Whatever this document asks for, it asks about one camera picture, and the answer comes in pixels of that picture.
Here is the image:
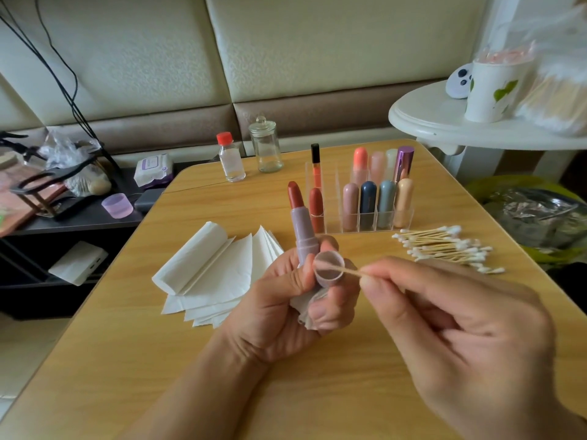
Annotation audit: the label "person's left hand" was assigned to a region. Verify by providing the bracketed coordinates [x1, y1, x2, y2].
[220, 235, 361, 365]

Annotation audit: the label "person's right hand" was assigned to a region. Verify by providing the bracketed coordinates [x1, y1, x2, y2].
[360, 256, 587, 440]

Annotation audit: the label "white tissue sheet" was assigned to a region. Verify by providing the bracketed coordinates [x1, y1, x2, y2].
[292, 287, 331, 331]

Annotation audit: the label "stack of white tissues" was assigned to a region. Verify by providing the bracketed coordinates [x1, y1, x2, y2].
[151, 221, 286, 328]

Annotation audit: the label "mauve lipstick cap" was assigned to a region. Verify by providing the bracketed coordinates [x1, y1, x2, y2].
[314, 249, 347, 288]

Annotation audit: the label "thin wooden cotton swab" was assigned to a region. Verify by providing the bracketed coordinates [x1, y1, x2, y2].
[332, 261, 368, 279]

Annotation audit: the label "red lipstick mauve tube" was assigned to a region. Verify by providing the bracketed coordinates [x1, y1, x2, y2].
[287, 181, 321, 266]

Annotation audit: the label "pile of cotton swabs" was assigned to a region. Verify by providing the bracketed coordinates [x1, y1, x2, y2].
[391, 224, 506, 275]

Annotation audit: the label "clear acrylic lipstick organizer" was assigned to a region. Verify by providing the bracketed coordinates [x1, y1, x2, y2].
[310, 144, 416, 233]

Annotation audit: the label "person's left forearm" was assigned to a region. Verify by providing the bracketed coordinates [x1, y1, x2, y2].
[119, 339, 267, 440]

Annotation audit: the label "yellow-green bin with bag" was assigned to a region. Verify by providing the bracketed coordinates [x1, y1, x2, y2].
[466, 175, 587, 266]

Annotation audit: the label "clear bottle red cap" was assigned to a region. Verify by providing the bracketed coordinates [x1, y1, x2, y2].
[216, 131, 247, 183]

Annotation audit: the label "glass jar with lid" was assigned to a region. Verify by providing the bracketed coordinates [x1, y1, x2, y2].
[249, 115, 284, 174]

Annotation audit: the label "wet wipes pack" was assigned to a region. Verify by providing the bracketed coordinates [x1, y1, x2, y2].
[134, 153, 174, 189]

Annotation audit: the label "small purple plastic cup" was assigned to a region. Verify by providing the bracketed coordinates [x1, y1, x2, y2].
[101, 193, 135, 220]

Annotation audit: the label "white power bank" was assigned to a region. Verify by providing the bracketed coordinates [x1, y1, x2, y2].
[48, 240, 109, 287]

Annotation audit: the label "black low shelf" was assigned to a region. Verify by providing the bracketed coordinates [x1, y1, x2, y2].
[0, 160, 221, 321]

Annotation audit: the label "white round side table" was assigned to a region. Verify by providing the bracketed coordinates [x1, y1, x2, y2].
[388, 80, 587, 152]

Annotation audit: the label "white mug green leaf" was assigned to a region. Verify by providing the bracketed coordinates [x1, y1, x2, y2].
[464, 48, 537, 123]

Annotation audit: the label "crumpled clear plastic bag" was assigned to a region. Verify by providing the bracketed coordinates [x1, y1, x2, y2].
[41, 126, 113, 198]

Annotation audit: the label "white panda figure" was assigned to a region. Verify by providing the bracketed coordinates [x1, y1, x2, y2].
[446, 64, 474, 100]

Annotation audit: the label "pink tray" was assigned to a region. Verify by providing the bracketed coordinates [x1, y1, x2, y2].
[0, 164, 65, 239]

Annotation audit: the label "beige padded backrest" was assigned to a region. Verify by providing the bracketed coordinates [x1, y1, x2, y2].
[0, 0, 501, 152]

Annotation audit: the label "black clip tool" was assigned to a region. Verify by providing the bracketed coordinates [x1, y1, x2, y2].
[0, 131, 38, 160]

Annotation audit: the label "black cables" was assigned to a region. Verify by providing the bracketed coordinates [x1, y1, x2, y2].
[0, 0, 111, 161]

